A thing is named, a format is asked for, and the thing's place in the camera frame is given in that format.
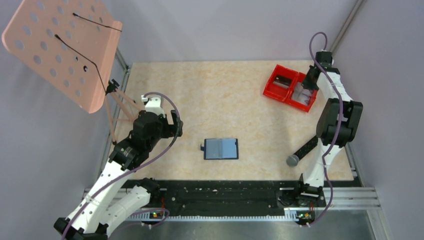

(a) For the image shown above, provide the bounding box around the blue leather card holder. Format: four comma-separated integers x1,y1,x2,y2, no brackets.
200,138,239,160

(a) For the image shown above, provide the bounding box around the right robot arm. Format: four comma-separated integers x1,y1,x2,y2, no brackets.
293,50,364,206

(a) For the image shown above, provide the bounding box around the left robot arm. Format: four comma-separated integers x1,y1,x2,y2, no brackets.
53,92,184,240

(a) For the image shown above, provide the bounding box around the red double bin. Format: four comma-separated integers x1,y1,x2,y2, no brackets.
262,64,318,113

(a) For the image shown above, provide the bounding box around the black microphone grey head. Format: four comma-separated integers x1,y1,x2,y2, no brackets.
286,136,318,167

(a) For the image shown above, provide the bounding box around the pink music stand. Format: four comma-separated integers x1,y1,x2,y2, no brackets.
1,0,136,122

